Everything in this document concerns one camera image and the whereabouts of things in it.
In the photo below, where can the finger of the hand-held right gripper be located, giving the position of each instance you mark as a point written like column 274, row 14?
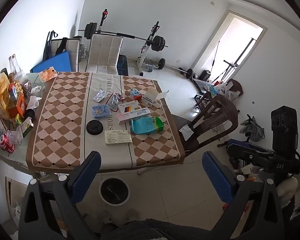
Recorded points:
column 245, row 158
column 250, row 147

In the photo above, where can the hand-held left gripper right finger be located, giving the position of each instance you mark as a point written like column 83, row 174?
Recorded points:
column 216, row 177

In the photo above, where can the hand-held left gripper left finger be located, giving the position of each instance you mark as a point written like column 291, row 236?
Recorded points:
column 87, row 176

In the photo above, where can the white round trash bin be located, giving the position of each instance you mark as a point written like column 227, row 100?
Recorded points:
column 102, row 192

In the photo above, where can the pink and white box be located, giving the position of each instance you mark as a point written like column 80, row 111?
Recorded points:
column 132, row 116

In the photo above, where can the teal and green packet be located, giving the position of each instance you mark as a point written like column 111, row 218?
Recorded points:
column 145, row 126

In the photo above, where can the silver printed foil packet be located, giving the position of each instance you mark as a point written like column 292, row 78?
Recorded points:
column 113, row 101

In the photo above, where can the person's right forearm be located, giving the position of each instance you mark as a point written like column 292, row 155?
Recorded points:
column 287, row 188

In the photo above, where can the grey clothes pile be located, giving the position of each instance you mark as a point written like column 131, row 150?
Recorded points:
column 252, row 130

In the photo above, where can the grey fuzzy slipper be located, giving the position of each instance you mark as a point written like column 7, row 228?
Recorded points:
column 104, row 215
column 133, row 214

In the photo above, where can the dark wooden chair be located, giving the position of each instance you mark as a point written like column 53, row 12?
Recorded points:
column 215, row 115

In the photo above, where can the folded paper leaflet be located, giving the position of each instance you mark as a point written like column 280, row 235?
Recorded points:
column 118, row 137

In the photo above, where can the black round lid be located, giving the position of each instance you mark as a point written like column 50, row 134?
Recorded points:
column 94, row 127

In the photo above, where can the brown checkered tablecloth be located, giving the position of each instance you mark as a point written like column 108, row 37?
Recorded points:
column 62, row 120

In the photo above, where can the white plastic bag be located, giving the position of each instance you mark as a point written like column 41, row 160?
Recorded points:
column 225, row 88

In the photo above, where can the blue tissue pack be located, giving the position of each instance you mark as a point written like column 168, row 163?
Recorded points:
column 100, row 111

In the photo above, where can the black step stool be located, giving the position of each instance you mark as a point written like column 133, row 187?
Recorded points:
column 201, row 101

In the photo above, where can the teal box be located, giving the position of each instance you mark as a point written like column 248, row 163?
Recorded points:
column 212, row 91

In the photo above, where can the white dining table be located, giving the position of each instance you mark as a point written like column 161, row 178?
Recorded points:
column 20, row 160

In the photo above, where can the person's dark pants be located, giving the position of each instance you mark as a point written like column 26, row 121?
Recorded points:
column 165, row 230

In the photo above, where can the green juice carton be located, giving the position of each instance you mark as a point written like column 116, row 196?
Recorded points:
column 27, row 127

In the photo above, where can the white box with striped print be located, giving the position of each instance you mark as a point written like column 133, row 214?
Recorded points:
column 127, row 107

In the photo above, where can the black tripod stand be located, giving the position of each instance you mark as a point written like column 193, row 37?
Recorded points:
column 225, row 70

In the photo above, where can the silver blister pack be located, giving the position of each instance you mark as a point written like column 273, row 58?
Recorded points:
column 100, row 95

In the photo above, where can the black round object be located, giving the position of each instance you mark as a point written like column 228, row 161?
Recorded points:
column 29, row 116

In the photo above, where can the red soda can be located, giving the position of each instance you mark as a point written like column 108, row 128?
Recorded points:
column 4, row 137
column 8, row 147

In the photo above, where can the black speaker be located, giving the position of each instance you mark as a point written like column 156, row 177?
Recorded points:
column 205, row 75

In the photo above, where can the small red wrapper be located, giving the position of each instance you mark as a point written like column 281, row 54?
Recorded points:
column 120, row 96

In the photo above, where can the crumpled white tissue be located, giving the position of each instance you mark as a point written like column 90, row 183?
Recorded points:
column 33, row 100

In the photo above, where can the small blue and red box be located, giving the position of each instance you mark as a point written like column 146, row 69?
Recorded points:
column 135, row 95

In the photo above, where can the small barbell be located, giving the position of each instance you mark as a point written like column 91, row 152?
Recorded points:
column 188, row 73

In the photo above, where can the orange box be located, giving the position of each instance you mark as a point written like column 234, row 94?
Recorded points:
column 18, row 106

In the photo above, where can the orange snack packet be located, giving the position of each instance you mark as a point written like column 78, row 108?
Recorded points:
column 48, row 75

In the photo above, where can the small blue and white carton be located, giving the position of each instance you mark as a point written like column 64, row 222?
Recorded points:
column 12, row 91

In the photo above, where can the dark blue printed pad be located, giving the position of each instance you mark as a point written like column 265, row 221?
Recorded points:
column 122, row 65

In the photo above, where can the blue mat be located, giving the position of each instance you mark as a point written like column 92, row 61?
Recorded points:
column 55, row 63

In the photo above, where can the yellow snack bag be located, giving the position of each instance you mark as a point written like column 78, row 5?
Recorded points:
column 0, row 97

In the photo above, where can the black weight plate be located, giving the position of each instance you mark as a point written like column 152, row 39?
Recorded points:
column 161, row 63

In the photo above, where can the white padded chair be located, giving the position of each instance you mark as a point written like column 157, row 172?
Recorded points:
column 105, row 52

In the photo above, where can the clear plastic container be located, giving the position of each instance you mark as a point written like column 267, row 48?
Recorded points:
column 16, row 65

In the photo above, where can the barbell with black plates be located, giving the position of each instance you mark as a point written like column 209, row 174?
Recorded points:
column 157, row 43

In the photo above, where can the white door frame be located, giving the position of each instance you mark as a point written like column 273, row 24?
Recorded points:
column 215, row 37

